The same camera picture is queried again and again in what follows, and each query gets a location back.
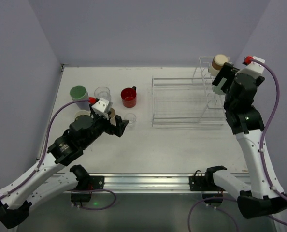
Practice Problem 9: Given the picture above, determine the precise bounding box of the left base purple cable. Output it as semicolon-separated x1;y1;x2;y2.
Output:
72;189;117;210

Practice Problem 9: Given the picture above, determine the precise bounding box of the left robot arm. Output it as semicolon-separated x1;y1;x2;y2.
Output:
0;115;129;229

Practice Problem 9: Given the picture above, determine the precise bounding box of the beige cup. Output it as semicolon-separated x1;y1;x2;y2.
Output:
109;108;116;126

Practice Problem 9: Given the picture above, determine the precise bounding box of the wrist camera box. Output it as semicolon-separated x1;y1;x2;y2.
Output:
238;56;265;79
91;98;113;120

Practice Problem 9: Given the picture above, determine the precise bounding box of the white wire dish rack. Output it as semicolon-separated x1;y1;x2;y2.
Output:
152;57;226;128

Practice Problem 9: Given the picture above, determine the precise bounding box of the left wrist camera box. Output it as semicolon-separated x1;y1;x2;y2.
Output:
91;98;113;120

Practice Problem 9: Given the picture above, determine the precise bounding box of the aluminium mounting rail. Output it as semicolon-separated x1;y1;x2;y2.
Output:
91;174;221;194

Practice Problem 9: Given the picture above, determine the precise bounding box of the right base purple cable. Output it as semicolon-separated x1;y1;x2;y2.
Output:
187;197;240;232

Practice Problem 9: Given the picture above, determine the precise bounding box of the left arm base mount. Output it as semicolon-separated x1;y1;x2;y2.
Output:
70;165;104;191

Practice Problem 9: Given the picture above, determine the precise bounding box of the lavender cup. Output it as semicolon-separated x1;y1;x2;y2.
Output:
76;101;90;111

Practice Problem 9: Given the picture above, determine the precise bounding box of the clear glass front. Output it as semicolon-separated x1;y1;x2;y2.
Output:
94;87;111;101

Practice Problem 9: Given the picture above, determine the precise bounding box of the black controller box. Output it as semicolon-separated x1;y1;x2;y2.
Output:
71;193;92;204
202;193;223;204

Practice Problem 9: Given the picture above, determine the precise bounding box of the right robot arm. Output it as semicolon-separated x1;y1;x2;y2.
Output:
205;58;287;219

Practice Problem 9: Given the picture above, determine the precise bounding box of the red mug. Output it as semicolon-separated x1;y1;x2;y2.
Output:
120;86;137;108

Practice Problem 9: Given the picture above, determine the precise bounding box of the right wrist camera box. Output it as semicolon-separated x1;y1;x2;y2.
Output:
238;56;265;79

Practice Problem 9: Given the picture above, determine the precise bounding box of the left black controller box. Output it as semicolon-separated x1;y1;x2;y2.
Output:
71;193;92;204

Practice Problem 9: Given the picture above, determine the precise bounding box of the tall light green cup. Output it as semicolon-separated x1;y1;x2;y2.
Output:
212;78;226;96

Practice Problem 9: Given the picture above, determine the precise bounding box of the brown and cream cup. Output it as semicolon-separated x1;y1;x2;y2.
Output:
208;54;230;76

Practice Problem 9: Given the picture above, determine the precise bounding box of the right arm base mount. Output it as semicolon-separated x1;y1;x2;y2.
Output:
188;166;227;191

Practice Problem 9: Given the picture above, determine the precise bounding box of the right black controller box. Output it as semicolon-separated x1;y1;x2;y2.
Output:
202;193;223;204

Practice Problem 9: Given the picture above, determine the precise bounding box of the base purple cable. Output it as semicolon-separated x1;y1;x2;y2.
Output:
187;197;240;232
72;189;117;210

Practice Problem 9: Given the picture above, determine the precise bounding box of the clear glass rack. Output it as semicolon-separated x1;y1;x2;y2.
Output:
124;113;137;127

